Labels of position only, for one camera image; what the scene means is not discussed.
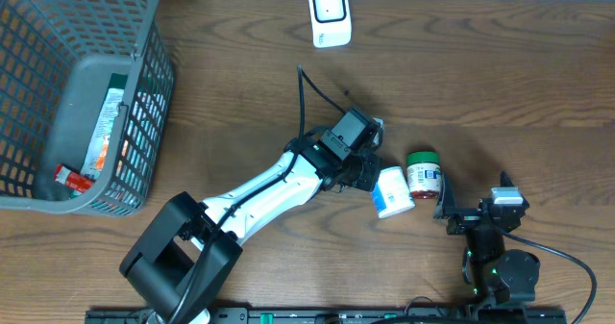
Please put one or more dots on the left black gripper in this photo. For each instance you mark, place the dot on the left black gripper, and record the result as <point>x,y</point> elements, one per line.
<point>372,174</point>

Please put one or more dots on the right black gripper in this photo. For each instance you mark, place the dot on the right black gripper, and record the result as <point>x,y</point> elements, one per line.
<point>465,217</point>

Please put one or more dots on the white tub with blue label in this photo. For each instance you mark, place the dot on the white tub with blue label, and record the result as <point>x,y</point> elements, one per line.
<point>391,193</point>

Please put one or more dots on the green lid jar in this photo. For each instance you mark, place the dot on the green lid jar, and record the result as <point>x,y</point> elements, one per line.
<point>424,174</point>

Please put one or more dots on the orange small box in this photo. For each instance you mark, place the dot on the orange small box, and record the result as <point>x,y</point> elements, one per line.
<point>101,158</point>

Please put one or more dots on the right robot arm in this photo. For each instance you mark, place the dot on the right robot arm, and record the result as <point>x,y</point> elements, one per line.
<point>504,280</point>

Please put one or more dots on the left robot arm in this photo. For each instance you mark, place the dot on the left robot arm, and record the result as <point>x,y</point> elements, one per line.
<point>188,251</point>

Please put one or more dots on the white barcode scanner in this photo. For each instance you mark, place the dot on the white barcode scanner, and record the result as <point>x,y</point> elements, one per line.
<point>331,22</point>

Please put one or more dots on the white green glove package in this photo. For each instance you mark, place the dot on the white green glove package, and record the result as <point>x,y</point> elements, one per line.
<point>104,123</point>

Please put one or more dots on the red snack packet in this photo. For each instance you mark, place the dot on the red snack packet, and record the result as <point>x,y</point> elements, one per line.
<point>72,180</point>

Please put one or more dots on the grey plastic mesh basket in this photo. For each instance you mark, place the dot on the grey plastic mesh basket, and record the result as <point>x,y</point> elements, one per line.
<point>57,58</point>

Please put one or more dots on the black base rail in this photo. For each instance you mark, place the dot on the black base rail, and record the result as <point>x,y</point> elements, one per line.
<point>421,314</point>

